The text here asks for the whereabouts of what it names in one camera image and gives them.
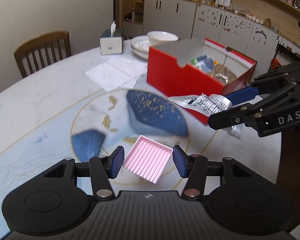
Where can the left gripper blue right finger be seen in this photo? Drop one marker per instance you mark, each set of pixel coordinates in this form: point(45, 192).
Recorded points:
point(185, 164)

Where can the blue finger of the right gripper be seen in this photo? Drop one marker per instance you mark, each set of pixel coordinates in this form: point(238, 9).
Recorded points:
point(242, 95)

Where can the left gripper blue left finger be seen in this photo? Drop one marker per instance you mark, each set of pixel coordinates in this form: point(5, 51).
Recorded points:
point(107, 166)

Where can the gold foil snack packet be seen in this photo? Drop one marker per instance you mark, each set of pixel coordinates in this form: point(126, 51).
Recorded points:
point(222, 74)

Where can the pink ridged plastic tray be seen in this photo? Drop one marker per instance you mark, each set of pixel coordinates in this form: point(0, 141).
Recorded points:
point(147, 159)

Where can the silver printed foil pouch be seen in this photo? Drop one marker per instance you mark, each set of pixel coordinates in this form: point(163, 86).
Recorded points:
point(207, 105)

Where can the patterned tissue pack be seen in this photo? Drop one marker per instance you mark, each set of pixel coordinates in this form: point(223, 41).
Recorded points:
point(204, 63)

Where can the red cardboard box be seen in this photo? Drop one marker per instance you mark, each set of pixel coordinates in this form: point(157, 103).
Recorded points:
point(170, 72)

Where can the white paper napkin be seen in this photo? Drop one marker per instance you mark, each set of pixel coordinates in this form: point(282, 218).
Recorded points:
point(117, 72)

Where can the white bowl gold rim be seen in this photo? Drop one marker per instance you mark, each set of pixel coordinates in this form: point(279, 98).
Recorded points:
point(160, 37)

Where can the stacked white plates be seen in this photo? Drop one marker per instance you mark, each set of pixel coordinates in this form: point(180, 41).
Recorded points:
point(140, 46)

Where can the green white tissue box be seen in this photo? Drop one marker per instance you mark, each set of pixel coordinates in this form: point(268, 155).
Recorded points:
point(111, 41)

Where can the dark wooden chair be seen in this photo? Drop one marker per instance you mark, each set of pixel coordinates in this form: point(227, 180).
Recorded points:
point(42, 51)

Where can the white wall cabinets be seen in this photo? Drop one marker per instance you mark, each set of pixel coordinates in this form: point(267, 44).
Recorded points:
point(253, 27)

